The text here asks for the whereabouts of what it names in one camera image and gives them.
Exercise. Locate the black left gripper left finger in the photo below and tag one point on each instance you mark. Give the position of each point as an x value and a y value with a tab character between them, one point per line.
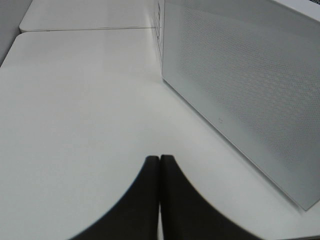
135	216

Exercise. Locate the white microwave door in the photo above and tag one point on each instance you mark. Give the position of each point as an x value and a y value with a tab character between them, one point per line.
252	69

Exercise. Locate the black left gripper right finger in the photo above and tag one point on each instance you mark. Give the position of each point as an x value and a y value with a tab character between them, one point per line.
185	214

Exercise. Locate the white microwave oven body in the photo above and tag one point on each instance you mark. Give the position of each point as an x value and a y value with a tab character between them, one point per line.
157	22

